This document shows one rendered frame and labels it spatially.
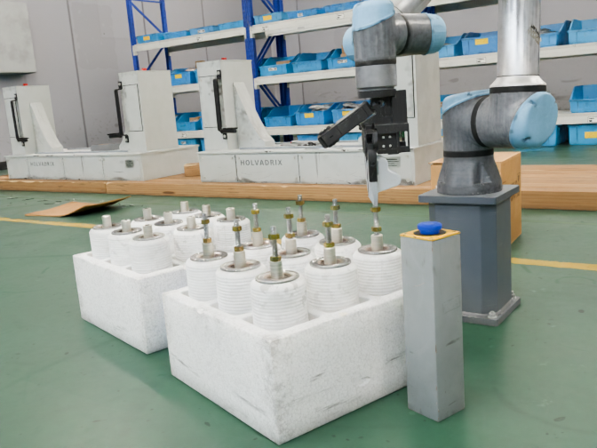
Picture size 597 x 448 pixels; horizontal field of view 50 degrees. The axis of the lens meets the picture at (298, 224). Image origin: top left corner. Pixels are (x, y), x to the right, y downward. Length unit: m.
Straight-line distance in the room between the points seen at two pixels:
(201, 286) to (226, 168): 2.63
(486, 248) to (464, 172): 0.18
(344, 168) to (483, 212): 1.94
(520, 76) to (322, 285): 0.63
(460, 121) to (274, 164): 2.22
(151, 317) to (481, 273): 0.76
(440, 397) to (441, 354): 0.08
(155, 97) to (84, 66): 4.26
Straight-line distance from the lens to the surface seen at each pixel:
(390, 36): 1.18
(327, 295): 1.13
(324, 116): 6.56
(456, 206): 1.52
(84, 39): 8.77
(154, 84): 4.51
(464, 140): 1.52
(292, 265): 1.21
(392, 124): 1.18
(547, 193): 2.92
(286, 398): 1.07
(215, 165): 3.91
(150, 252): 1.52
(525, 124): 1.41
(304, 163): 3.51
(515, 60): 1.45
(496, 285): 1.56
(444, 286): 1.07
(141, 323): 1.51
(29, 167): 5.42
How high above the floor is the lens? 0.55
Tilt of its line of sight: 11 degrees down
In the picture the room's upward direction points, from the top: 4 degrees counter-clockwise
